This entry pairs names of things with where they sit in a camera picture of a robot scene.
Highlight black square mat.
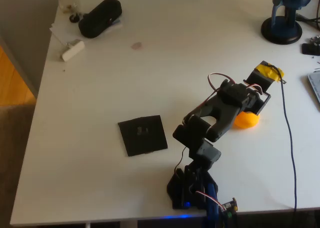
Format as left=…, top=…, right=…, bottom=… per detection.
left=117, top=115, right=169, bottom=158

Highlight black flat device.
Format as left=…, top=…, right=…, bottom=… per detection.
left=301, top=42, right=320, bottom=56

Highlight yellow rubber duck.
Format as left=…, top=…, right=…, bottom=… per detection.
left=233, top=110, right=261, bottom=129

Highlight black cable bundle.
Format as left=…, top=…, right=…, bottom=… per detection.
left=296, top=13, right=320, bottom=30

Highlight blue table clamp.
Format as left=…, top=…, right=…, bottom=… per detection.
left=204, top=183, right=223, bottom=228

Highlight motor control board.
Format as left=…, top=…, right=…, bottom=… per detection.
left=221, top=197, right=239, bottom=218

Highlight black zipped case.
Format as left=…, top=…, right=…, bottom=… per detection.
left=78, top=0, right=123, bottom=39

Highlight white paper sheets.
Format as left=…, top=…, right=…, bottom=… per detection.
left=49, top=18, right=124, bottom=43

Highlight blue desk microphone stand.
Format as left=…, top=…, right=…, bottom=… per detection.
left=260, top=0, right=315, bottom=45

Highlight yellow taped wrist camera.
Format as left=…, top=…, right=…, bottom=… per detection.
left=254, top=60, right=287, bottom=84

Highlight white power bank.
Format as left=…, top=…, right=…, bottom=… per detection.
left=61, top=39, right=86, bottom=62

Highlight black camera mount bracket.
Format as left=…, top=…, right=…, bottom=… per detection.
left=242, top=70, right=276, bottom=93

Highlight black camera cable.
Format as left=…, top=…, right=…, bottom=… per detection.
left=271, top=64, right=298, bottom=213

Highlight grey laptop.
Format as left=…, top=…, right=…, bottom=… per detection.
left=306, top=70, right=320, bottom=104

